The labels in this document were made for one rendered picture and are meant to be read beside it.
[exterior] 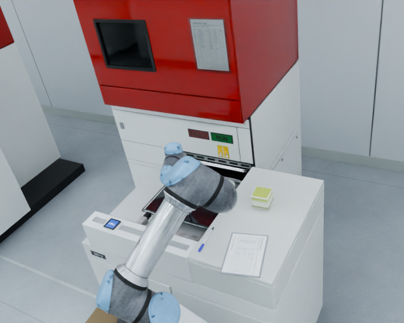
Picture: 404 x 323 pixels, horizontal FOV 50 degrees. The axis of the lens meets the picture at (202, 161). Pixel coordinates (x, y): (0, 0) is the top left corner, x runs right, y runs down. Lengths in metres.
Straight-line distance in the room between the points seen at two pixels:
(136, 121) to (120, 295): 1.20
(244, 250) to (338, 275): 1.28
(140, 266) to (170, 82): 0.96
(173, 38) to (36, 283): 2.05
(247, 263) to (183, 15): 1.00
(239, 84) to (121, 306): 1.00
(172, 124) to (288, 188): 0.67
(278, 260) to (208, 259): 0.26
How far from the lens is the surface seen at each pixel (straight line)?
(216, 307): 1.85
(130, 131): 2.42
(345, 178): 3.60
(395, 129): 3.53
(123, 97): 2.24
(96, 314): 1.56
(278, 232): 1.74
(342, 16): 3.25
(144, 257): 1.34
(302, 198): 1.89
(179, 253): 1.73
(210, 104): 1.95
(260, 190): 1.84
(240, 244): 1.70
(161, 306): 1.39
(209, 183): 1.30
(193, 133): 2.15
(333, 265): 2.93
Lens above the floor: 2.18
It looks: 34 degrees down
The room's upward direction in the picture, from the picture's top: 10 degrees counter-clockwise
